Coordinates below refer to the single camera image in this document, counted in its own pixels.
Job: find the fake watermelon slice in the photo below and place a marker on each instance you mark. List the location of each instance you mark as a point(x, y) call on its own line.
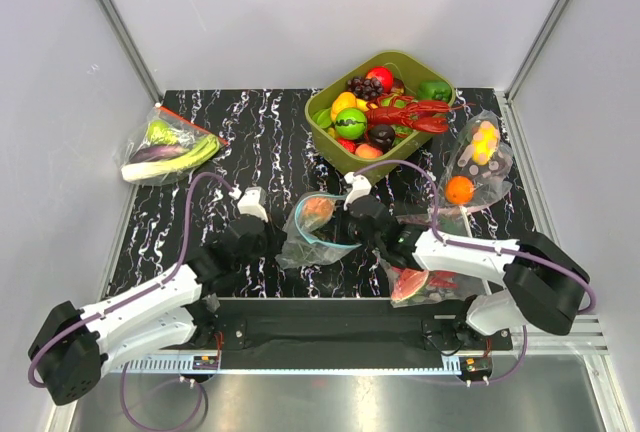
point(406, 283)

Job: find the dark brown fake fruit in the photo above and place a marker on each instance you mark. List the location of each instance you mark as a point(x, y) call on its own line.
point(381, 136)

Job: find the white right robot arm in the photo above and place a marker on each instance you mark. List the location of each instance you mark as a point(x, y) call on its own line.
point(541, 285)

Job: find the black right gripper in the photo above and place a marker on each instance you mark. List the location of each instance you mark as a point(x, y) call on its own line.
point(347, 214)

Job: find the green fake melon ball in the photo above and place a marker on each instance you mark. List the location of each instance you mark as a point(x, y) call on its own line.
point(351, 123)

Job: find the bag with watermelon slice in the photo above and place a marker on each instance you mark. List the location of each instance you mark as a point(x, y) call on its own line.
point(443, 285)

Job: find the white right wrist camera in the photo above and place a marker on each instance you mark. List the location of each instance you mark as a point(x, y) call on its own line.
point(359, 186)

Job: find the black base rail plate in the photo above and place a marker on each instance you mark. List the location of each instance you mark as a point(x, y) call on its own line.
point(340, 328)

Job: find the bag with fake vegetables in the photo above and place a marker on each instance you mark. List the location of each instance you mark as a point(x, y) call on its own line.
point(166, 149)

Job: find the fake peach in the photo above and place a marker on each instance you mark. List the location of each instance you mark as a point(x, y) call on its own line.
point(367, 152)

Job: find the orange netted fake fruit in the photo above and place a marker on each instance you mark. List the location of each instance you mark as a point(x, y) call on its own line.
point(316, 211)

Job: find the dark purple fake grapes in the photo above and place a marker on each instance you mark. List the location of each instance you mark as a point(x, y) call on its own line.
point(364, 88)

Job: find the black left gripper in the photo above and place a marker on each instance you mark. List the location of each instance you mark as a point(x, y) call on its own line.
point(269, 234)

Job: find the red fake lobster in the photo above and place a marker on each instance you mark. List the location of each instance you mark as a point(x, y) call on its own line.
point(425, 116)

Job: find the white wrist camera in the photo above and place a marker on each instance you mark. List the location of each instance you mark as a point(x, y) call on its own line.
point(252, 202)
point(359, 186)

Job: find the blue zip top bag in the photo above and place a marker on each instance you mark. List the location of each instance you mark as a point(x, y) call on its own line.
point(323, 246)

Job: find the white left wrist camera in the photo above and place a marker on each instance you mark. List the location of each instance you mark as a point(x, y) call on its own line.
point(252, 202)

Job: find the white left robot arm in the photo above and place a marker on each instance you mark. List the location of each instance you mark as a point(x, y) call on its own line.
point(76, 346)

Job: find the bag with corn and orange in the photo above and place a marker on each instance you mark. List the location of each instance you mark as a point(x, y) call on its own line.
point(481, 155)

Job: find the fake orange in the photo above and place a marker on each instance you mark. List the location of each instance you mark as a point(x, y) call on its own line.
point(459, 190)

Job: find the red fake apple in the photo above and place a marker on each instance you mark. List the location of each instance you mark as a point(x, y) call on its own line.
point(383, 75)

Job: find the yellow-orange fake fruit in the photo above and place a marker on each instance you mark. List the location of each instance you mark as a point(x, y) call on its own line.
point(344, 101)

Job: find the white slotted cable duct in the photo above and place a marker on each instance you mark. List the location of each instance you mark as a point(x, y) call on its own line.
point(426, 364)

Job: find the green fake bell pepper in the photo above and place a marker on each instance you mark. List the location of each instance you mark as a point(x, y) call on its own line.
point(434, 90)

